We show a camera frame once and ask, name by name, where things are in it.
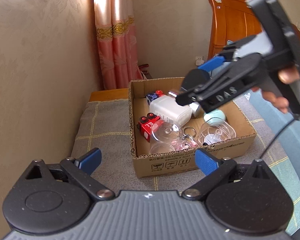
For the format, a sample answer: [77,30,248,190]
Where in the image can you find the white plastic bottle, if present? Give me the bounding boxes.
[149,95,192,126]

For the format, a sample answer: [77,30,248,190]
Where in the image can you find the black cube toy red buttons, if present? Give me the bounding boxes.
[146,90,164,105]

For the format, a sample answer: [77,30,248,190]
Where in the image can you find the clear square plastic container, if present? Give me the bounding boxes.
[196,121,236,146]

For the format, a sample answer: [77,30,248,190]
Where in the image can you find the pink bottle keychain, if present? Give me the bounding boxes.
[172,126,198,151]

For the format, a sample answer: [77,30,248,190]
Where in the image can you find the clear round plastic jar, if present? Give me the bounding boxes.
[149,119,183,154]

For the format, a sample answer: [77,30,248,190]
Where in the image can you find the red toy car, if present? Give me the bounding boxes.
[136,113,160,142]

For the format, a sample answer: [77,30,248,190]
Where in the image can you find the correction tape dispenser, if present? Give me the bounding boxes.
[180,68,210,92]

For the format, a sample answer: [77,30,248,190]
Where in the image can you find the person right hand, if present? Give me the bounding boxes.
[251,55,300,114]

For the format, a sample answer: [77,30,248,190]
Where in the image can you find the brown cardboard box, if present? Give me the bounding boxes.
[128,77,256,178]

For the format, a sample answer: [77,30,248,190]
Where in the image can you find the wooden bed headboard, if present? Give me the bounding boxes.
[207,0,300,61]

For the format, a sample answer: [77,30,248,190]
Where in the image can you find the checked blanket mat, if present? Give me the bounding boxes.
[70,98,300,235]

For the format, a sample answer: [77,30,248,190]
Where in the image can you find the pink curtain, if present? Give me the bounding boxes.
[94,0,143,89]

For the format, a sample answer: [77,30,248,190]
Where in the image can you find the wall power socket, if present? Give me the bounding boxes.
[196,56,205,67]

